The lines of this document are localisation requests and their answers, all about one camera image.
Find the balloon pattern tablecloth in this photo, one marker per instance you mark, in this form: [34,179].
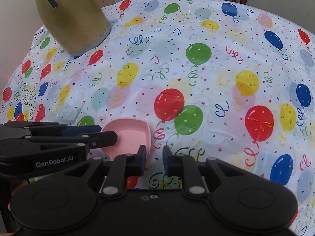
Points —
[210,78]

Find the gold thermos jug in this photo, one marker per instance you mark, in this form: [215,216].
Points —
[77,25]

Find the pink heart-shaped bowl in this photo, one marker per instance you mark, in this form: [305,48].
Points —
[132,133]

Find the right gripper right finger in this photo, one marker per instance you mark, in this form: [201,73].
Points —
[199,178]

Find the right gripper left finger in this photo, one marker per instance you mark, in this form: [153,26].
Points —
[110,177]

